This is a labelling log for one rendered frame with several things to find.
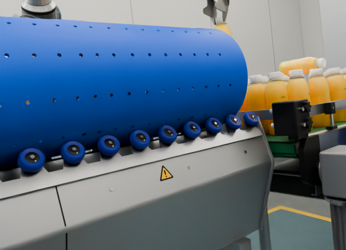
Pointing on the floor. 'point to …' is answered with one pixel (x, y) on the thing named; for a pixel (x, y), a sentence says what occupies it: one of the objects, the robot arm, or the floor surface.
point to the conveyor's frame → (301, 172)
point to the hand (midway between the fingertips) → (220, 19)
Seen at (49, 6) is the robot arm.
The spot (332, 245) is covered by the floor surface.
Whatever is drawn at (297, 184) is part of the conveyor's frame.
